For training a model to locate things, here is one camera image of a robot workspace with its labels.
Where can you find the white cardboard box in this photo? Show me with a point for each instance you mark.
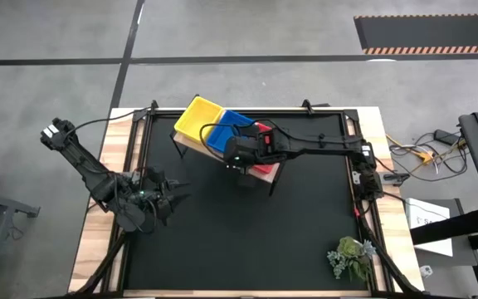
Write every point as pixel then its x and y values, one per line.
pixel 425 216

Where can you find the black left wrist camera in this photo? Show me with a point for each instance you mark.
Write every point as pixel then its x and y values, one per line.
pixel 156 174

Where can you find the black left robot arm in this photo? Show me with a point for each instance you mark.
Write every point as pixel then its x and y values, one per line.
pixel 81 160

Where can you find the blue plastic slotted basket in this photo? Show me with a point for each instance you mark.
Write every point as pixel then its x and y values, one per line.
pixel 220 139

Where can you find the red plastic slotted basket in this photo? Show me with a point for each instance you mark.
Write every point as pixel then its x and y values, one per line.
pixel 264 169

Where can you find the black power adapter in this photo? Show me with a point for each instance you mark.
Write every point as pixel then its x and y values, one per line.
pixel 444 137

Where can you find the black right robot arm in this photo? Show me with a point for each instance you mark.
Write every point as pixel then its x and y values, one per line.
pixel 318 146

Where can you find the black metal beam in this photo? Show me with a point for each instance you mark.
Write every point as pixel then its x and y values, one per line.
pixel 450 226

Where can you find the wooden shelf with black legs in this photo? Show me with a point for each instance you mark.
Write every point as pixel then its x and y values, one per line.
pixel 193 146

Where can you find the black table frame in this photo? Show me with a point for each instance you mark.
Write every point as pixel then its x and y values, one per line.
pixel 131 141

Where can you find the artificial succulent plant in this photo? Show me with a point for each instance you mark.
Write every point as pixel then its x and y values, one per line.
pixel 349 249

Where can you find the grey metal bracket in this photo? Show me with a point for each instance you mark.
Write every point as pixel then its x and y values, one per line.
pixel 356 177

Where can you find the small red clip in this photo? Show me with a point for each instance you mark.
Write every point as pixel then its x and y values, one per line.
pixel 356 212

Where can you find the yellow plastic slotted basket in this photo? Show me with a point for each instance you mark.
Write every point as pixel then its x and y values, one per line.
pixel 197 118

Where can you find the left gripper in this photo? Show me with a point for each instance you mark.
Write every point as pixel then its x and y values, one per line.
pixel 156 201

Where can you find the black hazard-striped floor mat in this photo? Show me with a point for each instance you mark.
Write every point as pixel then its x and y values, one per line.
pixel 430 33

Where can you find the black table mat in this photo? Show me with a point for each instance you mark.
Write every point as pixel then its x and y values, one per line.
pixel 222 232

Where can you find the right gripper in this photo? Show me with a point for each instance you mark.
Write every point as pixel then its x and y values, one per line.
pixel 243 149

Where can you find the small white device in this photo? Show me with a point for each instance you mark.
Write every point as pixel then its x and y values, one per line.
pixel 425 271

